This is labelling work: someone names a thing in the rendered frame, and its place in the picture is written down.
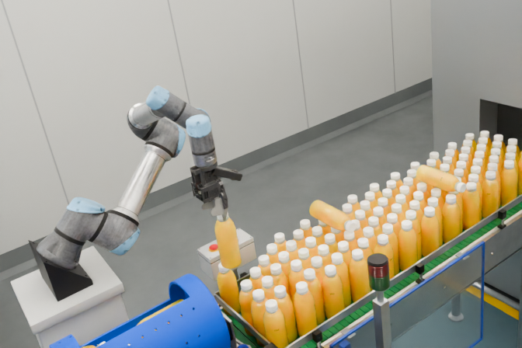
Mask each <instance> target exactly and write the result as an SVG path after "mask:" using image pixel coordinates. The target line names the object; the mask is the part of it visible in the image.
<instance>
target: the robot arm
mask: <svg viewBox="0 0 522 348"><path fill-rule="evenodd" d="M164 117H167V118H168V119H170V120H171V121H173V122H175V123H176V124H178V125H180V126H181V127H183V128H185V129H186V132H187V133H188V137H189V141H190V147H191V152H192V156H193V163H194V165H195V166H193V167H191V168H190V172H191V176H192V180H193V181H192V182H191V186H192V190H193V196H194V197H195V196H196V198H198V199H199V200H201V201H202V202H204V203H203V204H202V206H201V207H202V209H203V210H206V209H211V208H213V209H212V211H211V216H218V215H222V217H223V221H226V217H227V213H228V198H227V194H226V192H225V189H224V184H223V182H222V181H221V177H224V178H227V179H231V180H238V181H241V179H242V174H241V173H240V172H239V171H238V170H236V169H226V168H223V167H220V166H218V162H217V160H218V159H217V155H216V151H215V146H214V139H213V134H212V130H211V119H210V117H209V115H208V113H207V112H206V111H205V110H203V109H201V108H195V107H193V106H191V105H190V104H189V103H186V102H185V101H183V100H182V99H180V98H179V97H177V96H175V95H173V94H172V93H171V92H169V91H168V90H167V89H164V88H162V87H161V86H159V85H157V86H156V87H154V88H153V89H152V91H151V92H150V94H149V95H148V98H147V99H146V102H144V103H138V104H135V105H134V106H132V107H131V108H130V109H129V111H128V113H127V123H128V126H129V128H130V129H131V131H132V132H133V133H134V134H135V135H136V136H137V137H139V138H140V139H141V140H143V141H145V144H144V150H145V153H144V155H143V157H142V159H141V161H140V163H139V165H138V167H137V169H136V171H135V172H134V174H133V176H132V178H131V180H130V182H129V184H128V186H127V188H126V189H125V191H124V194H123V196H122V197H121V199H120V202H119V203H118V205H117V207H115V208H113V209H110V212H109V213H106V212H105V209H106V208H105V207H104V206H103V205H102V204H99V203H97V202H95V201H93V200H90V199H87V198H84V197H75V198H74V199H73V200H72V201H71V203H70V204H69V205H68V206H67V209H66V210H65V212H64V213H63V215H62V217H61V219H60V220H59V222H58V223H57V225H56V227H55V228H54V230H53V231H52V232H51V233H50V234H49V235H48V236H47V237H46V238H45V239H44V240H42V241H41V242H40V243H39V245H38V246H37V251H38V253H39V254H41V255H42V257H44V258H45V259H47V260H49V261H51V262H52V263H55V264H57V265H59V266H62V267H64V268H67V269H70V270H74V269H75V268H76V266H77V265H78V263H79V260H80V255H81V252H82V247H83V245H84V244H85V242H86V240H88V241H90V242H92V243H94V244H96V245H98V246H100V247H102V248H104V249H106V250H108V251H109V252H113V253H115V254H117V255H119V256H121V255H123V254H125V253H126V252H127V251H128V250H129V249H130V248H131V247H132V246H133V244H134V243H135V242H136V240H137V238H138V236H139V234H140V230H139V228H137V227H138V225H139V220H138V218H137V217H138V215H139V214H140V212H141V209H142V207H143V206H144V203H145V201H146V200H147V198H148V195H149V194H150V192H151V190H152V188H153V186H154V185H155V182H156V180H157V178H158V176H159V174H160V172H161V171H162V168H163V166H164V164H165V163H166V162H168V161H170V160H171V159H172V158H176V157H177V156H178V155H179V153H180V151H181V150H182V148H183V145H184V143H185V140H186V133H185V131H184V130H183V129H182V128H180V127H179V126H178V125H176V124H174V123H172V122H170V121H169V120H167V119H166V118H164ZM218 195H219V197H218Z"/></svg>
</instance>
